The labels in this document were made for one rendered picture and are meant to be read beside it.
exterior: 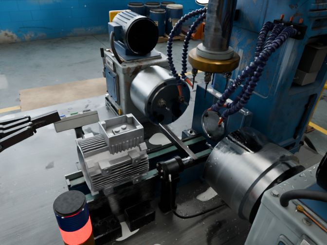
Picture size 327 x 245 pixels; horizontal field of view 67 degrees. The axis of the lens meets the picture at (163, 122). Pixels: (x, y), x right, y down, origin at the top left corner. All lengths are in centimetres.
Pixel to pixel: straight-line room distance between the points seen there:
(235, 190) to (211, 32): 49
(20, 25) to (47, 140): 497
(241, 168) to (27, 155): 99
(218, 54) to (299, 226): 54
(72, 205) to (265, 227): 46
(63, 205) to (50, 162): 77
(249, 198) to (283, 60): 48
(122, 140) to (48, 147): 63
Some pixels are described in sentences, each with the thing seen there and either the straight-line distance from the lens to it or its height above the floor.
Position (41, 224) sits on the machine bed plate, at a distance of 105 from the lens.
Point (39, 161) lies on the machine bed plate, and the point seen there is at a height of 80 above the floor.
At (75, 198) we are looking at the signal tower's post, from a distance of 53.
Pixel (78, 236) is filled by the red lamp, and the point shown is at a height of 114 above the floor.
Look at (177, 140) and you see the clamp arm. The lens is 95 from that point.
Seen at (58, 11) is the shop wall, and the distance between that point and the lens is 628.
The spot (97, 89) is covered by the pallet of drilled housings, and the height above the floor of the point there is 15.
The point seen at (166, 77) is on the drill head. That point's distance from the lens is 113.
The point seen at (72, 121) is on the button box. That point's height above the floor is 106.
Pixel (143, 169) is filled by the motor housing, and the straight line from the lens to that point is 87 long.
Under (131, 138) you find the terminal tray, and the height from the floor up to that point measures 111.
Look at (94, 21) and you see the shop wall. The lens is 649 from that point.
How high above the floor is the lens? 161
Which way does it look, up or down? 34 degrees down
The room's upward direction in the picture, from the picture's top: 3 degrees clockwise
